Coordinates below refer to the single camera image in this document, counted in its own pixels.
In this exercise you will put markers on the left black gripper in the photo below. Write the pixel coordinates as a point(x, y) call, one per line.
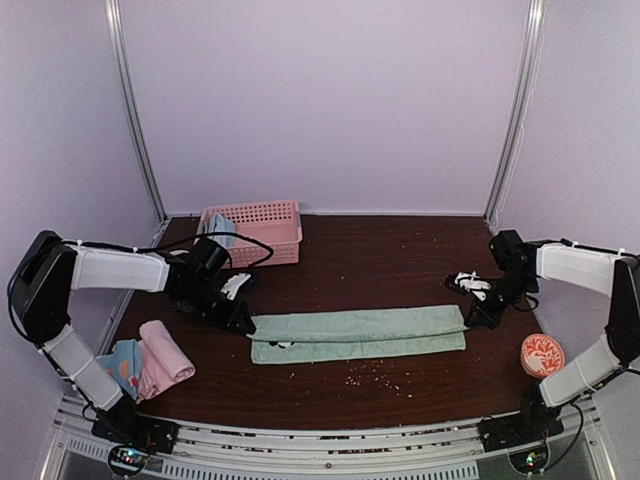
point(238, 308)

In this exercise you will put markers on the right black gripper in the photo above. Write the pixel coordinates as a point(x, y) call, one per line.
point(489, 317)

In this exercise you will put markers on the green towel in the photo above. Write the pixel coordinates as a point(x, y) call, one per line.
point(304, 338)

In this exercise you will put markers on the light blue towel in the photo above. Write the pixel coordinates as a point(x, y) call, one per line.
point(222, 232)

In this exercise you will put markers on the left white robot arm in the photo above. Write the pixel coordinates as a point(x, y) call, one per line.
point(39, 292)

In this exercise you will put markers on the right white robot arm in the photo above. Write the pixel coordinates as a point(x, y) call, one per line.
point(594, 292)

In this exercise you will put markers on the orange patterned coaster stack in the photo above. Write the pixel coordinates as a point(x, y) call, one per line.
point(541, 356)

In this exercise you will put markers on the pink towel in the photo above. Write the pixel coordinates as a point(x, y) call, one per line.
point(164, 364)

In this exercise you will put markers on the pink plastic basket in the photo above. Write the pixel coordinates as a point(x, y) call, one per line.
point(276, 224)

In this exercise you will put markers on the blue patterned towel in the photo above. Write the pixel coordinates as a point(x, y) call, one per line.
point(124, 365)

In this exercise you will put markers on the right circuit board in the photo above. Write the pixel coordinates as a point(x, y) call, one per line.
point(529, 461)

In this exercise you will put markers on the circuit board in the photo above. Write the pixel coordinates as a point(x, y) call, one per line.
point(127, 461)
point(529, 461)

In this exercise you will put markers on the left circuit board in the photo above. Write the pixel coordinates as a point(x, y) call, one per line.
point(127, 461)

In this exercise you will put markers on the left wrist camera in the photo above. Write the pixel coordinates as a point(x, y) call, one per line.
point(237, 284)

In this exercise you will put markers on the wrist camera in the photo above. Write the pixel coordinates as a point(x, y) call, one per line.
point(468, 283)
point(237, 284)

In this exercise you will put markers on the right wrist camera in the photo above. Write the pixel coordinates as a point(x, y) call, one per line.
point(468, 283)

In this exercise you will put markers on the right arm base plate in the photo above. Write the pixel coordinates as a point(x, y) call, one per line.
point(497, 433)

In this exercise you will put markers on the right aluminium post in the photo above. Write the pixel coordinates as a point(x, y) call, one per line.
point(524, 85)

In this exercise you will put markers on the aluminium post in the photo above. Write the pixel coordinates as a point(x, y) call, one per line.
point(524, 85)
point(133, 119)

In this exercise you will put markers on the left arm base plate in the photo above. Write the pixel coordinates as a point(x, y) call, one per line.
point(145, 433)

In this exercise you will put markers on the left aluminium post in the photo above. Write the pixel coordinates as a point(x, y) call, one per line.
point(133, 119)

